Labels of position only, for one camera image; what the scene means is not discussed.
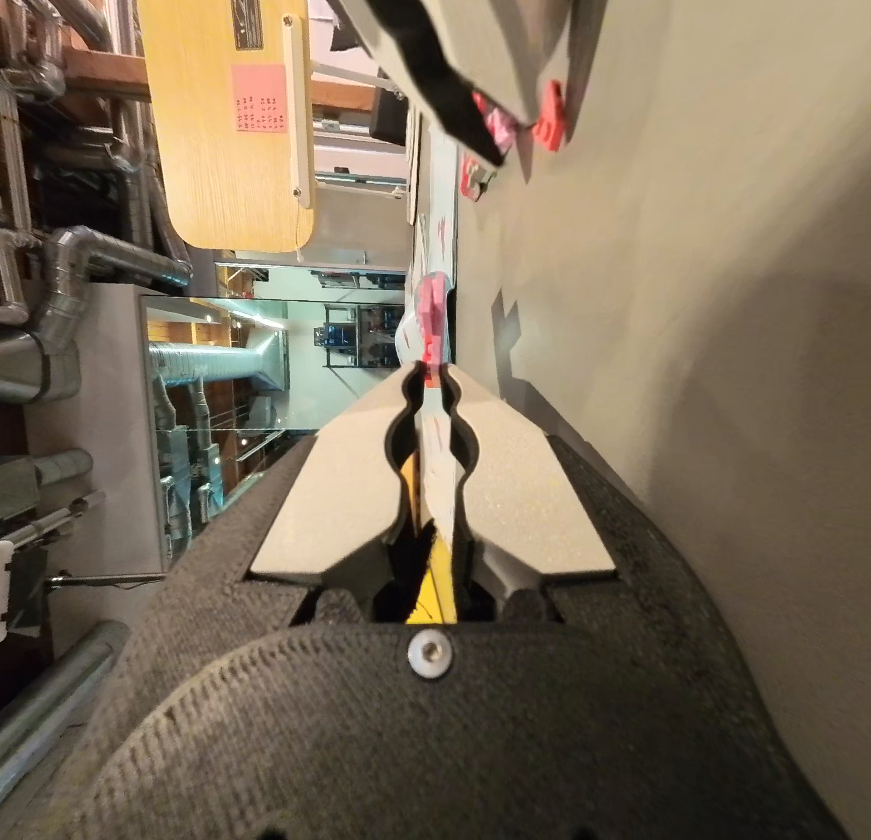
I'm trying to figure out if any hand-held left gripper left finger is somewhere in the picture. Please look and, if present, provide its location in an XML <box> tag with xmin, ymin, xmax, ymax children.
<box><xmin>250</xmin><ymin>362</ymin><xmax>426</xmax><ymax>582</ymax></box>

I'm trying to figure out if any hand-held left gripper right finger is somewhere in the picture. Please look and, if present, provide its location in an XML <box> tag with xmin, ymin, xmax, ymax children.
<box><xmin>439</xmin><ymin>364</ymin><xmax>619</xmax><ymax>596</ymax></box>

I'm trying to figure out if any orange toy brick box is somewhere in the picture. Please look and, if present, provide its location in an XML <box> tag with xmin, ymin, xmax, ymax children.
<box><xmin>401</xmin><ymin>445</ymin><xmax>458</xmax><ymax>625</ymax></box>

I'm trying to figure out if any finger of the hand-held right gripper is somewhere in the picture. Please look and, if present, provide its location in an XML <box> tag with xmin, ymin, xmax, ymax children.
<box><xmin>309</xmin><ymin>0</ymin><xmax>508</xmax><ymax>167</ymax></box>
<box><xmin>401</xmin><ymin>0</ymin><xmax>567</xmax><ymax>124</ymax></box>

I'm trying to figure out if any pink sticky note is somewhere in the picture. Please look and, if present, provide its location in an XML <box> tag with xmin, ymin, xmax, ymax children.
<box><xmin>231</xmin><ymin>64</ymin><xmax>287</xmax><ymax>134</ymax></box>

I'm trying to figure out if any red slope brick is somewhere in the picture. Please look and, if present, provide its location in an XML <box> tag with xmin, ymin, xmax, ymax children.
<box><xmin>473</xmin><ymin>81</ymin><xmax>566</xmax><ymax>154</ymax></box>

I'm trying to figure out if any pink red grey brick model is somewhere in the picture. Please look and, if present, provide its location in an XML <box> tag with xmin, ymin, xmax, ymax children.
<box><xmin>461</xmin><ymin>154</ymin><xmax>499</xmax><ymax>203</ymax></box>

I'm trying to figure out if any black shelving rack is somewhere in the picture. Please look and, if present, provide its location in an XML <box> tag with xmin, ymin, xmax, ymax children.
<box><xmin>314</xmin><ymin>306</ymin><xmax>409</xmax><ymax>369</ymax></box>

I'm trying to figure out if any pink plate brick assembly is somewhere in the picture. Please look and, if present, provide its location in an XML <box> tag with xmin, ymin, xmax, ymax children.
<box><xmin>416</xmin><ymin>274</ymin><xmax>451</xmax><ymax>388</ymax></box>

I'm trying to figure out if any metal ventilation duct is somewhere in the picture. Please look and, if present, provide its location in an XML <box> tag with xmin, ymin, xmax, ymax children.
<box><xmin>0</xmin><ymin>0</ymin><xmax>195</xmax><ymax>405</ymax></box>

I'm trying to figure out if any wooden book stand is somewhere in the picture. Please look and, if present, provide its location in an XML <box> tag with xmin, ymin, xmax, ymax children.
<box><xmin>138</xmin><ymin>0</ymin><xmax>424</xmax><ymax>252</ymax></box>

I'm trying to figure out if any open instruction booklet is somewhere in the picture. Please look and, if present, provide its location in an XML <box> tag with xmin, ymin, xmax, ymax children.
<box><xmin>395</xmin><ymin>122</ymin><xmax>460</xmax><ymax>548</ymax></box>

